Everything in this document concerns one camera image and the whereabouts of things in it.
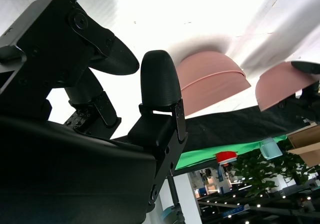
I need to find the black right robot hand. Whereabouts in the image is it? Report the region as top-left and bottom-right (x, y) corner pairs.
(0, 0), (189, 224)

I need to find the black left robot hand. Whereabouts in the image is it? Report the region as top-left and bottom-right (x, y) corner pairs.
(290, 60), (320, 103)

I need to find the pink plastic bowl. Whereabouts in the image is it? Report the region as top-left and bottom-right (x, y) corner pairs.
(180, 70), (252, 117)
(175, 51), (246, 91)
(254, 61), (320, 112)

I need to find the brown cardboard box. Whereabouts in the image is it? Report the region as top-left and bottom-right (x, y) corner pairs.
(285, 125), (320, 168)

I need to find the light blue plastic jug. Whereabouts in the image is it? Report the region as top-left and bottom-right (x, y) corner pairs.
(259, 137), (284, 160)

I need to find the black backdrop cloth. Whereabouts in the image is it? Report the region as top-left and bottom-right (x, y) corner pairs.
(113, 94), (320, 160)

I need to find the black tripod pole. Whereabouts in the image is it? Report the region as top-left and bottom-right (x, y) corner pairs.
(166, 173), (186, 224)

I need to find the green leafy plant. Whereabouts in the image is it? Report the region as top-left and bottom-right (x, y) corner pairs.
(234, 139), (320, 198)

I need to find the red round container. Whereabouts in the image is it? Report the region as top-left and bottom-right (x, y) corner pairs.
(215, 151), (239, 165)

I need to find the green cloth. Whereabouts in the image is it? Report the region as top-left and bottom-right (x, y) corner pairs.
(174, 133), (289, 171)

